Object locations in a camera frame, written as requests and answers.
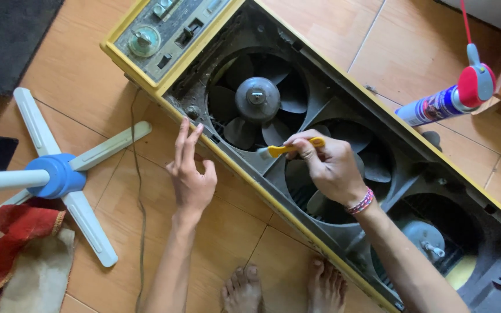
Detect white appliance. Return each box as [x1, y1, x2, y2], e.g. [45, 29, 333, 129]
[440, 0, 501, 34]

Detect red cloth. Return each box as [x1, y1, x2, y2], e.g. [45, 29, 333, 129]
[0, 198, 67, 313]

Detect colourful woven bracelet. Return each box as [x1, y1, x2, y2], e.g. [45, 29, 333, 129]
[345, 187, 375, 215]

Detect person's foot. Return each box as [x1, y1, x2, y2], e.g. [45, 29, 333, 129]
[306, 258, 348, 313]
[221, 265, 263, 313]

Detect white fan stand pole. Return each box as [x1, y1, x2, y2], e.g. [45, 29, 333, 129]
[0, 169, 51, 196]

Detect grey power cord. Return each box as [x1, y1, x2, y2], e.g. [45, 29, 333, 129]
[129, 87, 147, 313]

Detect yellow triple fan housing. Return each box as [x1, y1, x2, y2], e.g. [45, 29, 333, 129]
[100, 0, 501, 313]

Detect person's left hand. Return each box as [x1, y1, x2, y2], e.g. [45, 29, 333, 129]
[166, 117, 218, 214]

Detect round clear timer knob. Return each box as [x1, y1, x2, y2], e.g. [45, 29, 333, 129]
[128, 25, 162, 58]

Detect grey fan motor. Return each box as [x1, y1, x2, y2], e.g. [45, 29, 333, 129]
[396, 219, 447, 264]

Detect beige cloth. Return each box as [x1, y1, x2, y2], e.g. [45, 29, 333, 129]
[0, 228, 76, 313]

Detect dark grey floor mat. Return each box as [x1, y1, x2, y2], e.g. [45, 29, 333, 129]
[0, 0, 65, 97]

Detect person's left foot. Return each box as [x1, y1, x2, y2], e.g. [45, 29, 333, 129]
[221, 265, 263, 313]

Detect blue spray can red cap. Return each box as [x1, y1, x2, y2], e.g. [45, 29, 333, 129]
[395, 0, 497, 128]

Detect person's right foot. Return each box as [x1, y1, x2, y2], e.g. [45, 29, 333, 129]
[306, 258, 348, 313]

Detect white blue cross fan base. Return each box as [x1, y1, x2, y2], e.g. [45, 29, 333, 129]
[0, 87, 153, 268]

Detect dark grey fan blade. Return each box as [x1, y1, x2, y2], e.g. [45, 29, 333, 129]
[207, 53, 310, 151]
[285, 119, 393, 225]

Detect yellow handled small brush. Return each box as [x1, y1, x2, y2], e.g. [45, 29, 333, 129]
[257, 137, 326, 160]

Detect person's right hand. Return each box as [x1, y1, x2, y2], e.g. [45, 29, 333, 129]
[284, 129, 368, 206]

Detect dark grey round cap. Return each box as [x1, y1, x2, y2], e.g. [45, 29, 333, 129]
[422, 130, 443, 153]

